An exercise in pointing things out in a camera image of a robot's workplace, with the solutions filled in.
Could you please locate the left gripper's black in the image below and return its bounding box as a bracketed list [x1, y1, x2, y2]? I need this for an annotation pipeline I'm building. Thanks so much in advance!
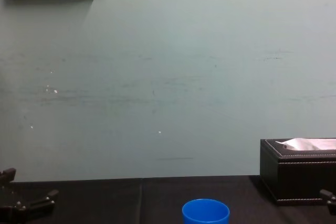
[0, 167, 59, 224]

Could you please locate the white paper tissue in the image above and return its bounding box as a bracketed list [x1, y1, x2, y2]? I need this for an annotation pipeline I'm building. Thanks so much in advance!
[274, 137, 336, 152]

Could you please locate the blue plastic cup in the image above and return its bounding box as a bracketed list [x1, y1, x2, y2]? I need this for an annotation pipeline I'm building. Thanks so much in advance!
[182, 198, 230, 224]

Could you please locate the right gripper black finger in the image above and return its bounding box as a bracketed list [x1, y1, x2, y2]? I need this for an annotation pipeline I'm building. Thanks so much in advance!
[319, 189, 336, 209]

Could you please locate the black leather tissue box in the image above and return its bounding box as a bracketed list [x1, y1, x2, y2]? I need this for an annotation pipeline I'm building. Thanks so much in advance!
[259, 137, 336, 206]

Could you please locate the black table cloth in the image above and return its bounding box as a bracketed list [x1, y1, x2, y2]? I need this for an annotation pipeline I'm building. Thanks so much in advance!
[0, 174, 336, 224]

